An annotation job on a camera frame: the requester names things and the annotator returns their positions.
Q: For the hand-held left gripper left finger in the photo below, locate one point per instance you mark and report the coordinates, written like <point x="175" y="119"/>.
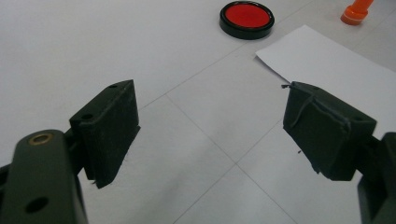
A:
<point x="109" y="133"/>

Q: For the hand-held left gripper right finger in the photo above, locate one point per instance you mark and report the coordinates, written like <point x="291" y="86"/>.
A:
<point x="327" y="137"/>

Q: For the white paper sheet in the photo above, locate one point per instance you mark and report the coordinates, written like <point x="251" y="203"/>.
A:
<point x="327" y="59"/>

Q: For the round black red ink pad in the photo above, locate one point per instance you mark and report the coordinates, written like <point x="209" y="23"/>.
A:
<point x="247" y="15"/>

